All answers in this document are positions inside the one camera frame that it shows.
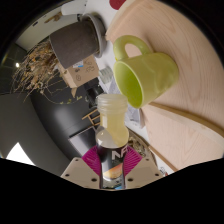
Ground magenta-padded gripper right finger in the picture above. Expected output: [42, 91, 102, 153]
[123, 145, 164, 190]

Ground wooden standing figure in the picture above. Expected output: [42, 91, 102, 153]
[44, 12, 63, 24]

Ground light wooden board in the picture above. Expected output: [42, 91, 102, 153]
[105, 0, 224, 171]

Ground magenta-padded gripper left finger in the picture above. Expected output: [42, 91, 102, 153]
[60, 145, 103, 190]

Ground dark wall screen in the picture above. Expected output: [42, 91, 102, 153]
[68, 126, 99, 158]

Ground cardboard box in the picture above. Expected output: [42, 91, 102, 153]
[58, 54, 100, 89]

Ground white chair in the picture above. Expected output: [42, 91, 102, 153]
[60, 0, 88, 16]

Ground grey plant saucer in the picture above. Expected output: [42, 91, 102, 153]
[81, 12, 108, 58]

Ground yellow-green mug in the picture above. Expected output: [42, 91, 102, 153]
[112, 34, 180, 109]

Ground clear drink bottle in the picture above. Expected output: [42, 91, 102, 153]
[94, 93, 130, 190]

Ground flat round red coaster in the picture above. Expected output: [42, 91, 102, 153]
[109, 0, 127, 11]

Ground dried plant in grey pot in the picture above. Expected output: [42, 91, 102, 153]
[11, 19, 101, 104]

